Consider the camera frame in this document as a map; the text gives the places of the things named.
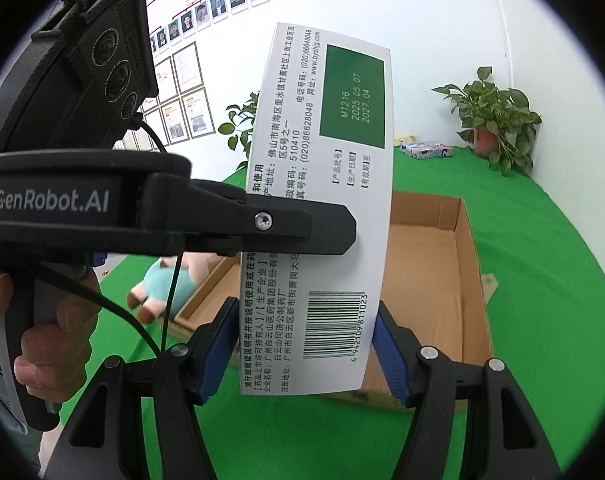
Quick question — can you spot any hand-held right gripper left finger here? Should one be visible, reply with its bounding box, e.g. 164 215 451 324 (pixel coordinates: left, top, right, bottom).
42 296 242 480

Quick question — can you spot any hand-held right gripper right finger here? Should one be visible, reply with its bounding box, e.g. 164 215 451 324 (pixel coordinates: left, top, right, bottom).
373 299 563 480

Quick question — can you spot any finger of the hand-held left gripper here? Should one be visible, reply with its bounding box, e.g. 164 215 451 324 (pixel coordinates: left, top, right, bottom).
147 172 358 261

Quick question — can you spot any white medicine box green label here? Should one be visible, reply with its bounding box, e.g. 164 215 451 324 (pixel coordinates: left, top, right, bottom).
240 22 393 396

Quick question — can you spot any cardboard tray box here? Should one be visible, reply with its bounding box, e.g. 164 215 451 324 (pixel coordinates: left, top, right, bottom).
175 190 499 413

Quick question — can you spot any plush pig toy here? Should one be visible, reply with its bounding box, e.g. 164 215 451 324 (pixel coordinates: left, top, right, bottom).
127 255 223 326

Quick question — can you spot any person's left hand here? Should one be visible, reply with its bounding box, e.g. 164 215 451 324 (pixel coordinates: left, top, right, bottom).
0 259 103 403

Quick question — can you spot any bushy potted green plant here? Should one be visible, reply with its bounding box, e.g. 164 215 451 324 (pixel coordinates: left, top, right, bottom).
217 91 260 173

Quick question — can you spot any printed tissue packet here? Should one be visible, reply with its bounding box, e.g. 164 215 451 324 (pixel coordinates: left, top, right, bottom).
399 141 454 159

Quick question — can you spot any row of portrait photos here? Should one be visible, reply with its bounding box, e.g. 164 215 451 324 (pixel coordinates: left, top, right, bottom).
145 0 323 56

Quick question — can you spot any green plant in terracotta pot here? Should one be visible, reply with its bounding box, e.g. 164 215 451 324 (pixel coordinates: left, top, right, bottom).
431 66 543 177

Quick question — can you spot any wall of framed certificates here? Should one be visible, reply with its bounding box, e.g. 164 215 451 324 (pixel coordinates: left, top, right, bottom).
127 41 216 151

